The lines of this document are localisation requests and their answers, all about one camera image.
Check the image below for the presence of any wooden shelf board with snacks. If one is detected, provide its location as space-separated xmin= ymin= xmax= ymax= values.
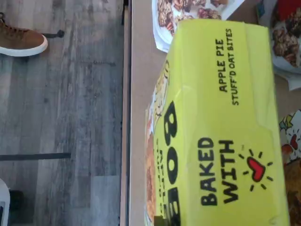
xmin=123 ymin=0 xmax=301 ymax=226

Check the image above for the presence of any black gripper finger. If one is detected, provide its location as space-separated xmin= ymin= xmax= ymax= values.
xmin=153 ymin=215 xmax=166 ymax=226

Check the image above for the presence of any cranberry pecan granola bag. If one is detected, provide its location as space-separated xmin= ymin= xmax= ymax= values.
xmin=255 ymin=0 xmax=301 ymax=92
xmin=151 ymin=0 xmax=246 ymax=53

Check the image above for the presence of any brown suede sneaker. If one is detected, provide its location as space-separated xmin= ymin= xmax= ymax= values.
xmin=0 ymin=12 xmax=48 ymax=57

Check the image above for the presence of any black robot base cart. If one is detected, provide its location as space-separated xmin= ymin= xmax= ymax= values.
xmin=0 ymin=177 xmax=12 ymax=226

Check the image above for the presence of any black rod with knob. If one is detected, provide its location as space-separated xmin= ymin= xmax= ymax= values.
xmin=43 ymin=29 xmax=65 ymax=39

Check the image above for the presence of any yellow oat bites box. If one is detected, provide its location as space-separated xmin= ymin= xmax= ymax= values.
xmin=144 ymin=19 xmax=291 ymax=226

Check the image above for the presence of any thin black rod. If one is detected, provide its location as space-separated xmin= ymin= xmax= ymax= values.
xmin=0 ymin=152 xmax=71 ymax=161

